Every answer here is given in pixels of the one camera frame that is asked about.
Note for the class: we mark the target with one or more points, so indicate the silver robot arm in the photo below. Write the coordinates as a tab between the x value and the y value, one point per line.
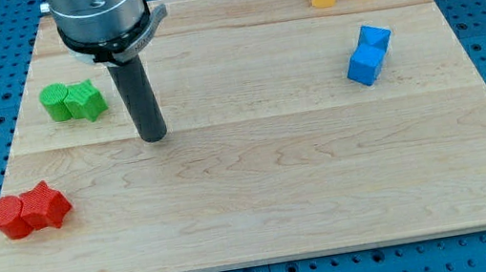
109	32

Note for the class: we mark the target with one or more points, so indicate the light wooden board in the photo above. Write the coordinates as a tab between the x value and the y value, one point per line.
272	154

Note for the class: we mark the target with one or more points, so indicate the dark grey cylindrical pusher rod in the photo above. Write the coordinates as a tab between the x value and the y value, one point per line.
136	92

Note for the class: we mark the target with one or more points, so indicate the blue cube block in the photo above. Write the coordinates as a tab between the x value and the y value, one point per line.
365	64

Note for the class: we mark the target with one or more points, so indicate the blue triangular block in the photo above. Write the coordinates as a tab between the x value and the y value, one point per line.
376	37

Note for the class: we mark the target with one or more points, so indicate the green star block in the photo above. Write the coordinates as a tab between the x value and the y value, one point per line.
84	100

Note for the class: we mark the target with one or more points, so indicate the green cylinder block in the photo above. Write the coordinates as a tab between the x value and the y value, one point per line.
52	98

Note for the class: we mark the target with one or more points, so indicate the red star block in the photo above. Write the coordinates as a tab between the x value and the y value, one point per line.
44	207

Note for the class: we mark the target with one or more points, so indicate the red cylinder block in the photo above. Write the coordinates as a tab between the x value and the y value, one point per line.
11	223

